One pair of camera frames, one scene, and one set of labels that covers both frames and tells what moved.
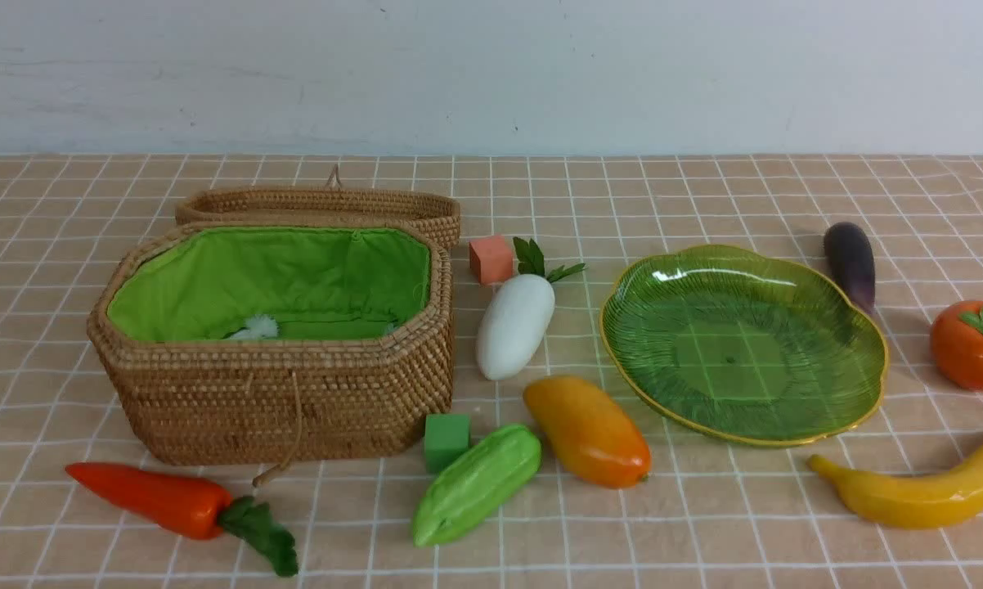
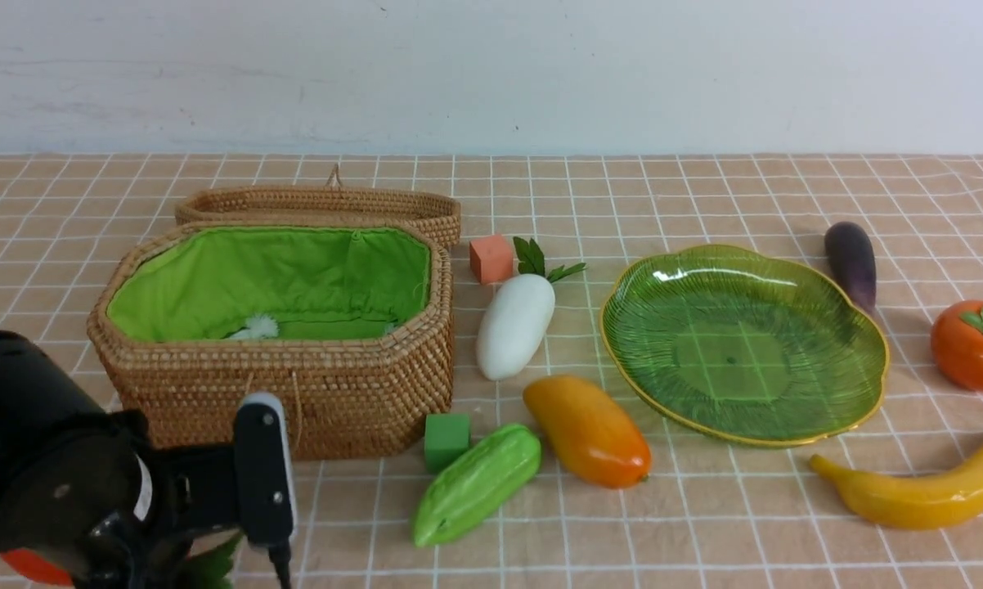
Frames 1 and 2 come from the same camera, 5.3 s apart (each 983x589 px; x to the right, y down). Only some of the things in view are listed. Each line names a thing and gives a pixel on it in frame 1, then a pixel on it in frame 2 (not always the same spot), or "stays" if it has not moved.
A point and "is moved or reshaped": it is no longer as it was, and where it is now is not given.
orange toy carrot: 197,506 is moved or reshaped
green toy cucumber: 476,482 stays
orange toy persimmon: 973,343 stays
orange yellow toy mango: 591,437 stays
